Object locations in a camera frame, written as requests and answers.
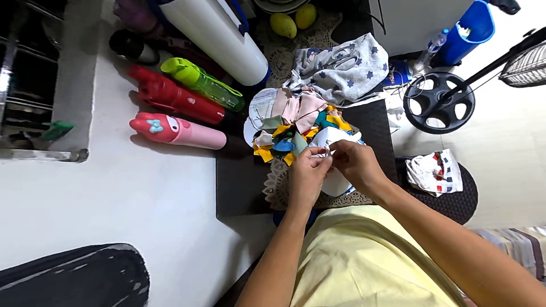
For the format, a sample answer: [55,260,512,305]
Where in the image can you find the dark brown woven table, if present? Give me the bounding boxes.
[216,0,398,221]

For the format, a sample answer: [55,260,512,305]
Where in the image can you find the yellow mango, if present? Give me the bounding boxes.
[270,13,297,39]
[295,4,317,30]

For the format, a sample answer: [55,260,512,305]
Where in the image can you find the pink cartoon bottle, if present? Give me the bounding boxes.
[129,113,228,151]

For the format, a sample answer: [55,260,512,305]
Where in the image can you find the grey star-print cloth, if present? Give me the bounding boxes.
[283,33,389,107]

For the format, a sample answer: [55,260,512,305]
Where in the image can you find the black and grey tumbler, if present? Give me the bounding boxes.
[109,29,160,66]

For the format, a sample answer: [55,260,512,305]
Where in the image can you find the beige lace table runner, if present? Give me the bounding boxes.
[254,12,373,211]

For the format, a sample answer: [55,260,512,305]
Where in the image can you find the stack of plates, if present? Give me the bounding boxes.
[255,0,311,15]

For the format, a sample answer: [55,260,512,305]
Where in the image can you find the person's right forearm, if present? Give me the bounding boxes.
[373,179,546,307]

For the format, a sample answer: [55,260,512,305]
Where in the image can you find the blue plastic bin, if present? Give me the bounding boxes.
[432,0,496,67]

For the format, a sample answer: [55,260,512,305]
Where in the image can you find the blue packet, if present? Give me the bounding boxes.
[381,60,413,87]

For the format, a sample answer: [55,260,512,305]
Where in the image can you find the black and white stand fan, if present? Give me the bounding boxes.
[403,26,546,135]

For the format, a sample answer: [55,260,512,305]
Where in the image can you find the green transparent bottle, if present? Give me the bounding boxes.
[160,57,245,113]

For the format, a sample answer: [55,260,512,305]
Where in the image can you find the person's left forearm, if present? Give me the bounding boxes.
[235,205,312,307]

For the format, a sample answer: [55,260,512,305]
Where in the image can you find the clear plastic bottle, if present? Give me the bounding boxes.
[415,28,450,75]

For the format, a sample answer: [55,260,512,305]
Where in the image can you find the grey scissors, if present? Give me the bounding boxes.
[309,46,359,76]

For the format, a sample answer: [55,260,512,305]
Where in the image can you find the person's right hand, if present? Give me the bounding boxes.
[326,140,390,203]

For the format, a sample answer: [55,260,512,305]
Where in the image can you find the black chair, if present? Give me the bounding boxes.
[0,243,151,307]

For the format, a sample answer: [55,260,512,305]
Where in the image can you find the person's left hand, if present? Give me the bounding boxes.
[289,147,333,212]

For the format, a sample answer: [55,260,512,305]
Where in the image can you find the large white cylindrical jug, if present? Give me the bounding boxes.
[156,0,271,87]

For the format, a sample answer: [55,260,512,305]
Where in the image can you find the window with metal grille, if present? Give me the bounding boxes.
[0,0,89,163]

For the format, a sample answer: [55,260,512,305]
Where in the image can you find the white checked cloth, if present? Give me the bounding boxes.
[405,148,464,198]

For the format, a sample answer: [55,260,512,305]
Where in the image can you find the red bottle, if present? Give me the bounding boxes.
[128,65,227,125]

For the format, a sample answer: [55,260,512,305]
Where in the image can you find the person's body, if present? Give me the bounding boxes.
[290,205,470,307]

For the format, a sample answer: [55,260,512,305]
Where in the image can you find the striped bed cover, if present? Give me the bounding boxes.
[468,226,546,287]

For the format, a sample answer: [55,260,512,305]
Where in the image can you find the white printed scalloped paper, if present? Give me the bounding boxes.
[243,88,279,148]

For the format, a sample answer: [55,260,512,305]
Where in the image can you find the dark brown woven stool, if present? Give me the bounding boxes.
[395,156,479,226]

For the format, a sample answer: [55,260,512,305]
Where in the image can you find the pile of colourful fabric scraps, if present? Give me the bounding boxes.
[253,86,354,167]

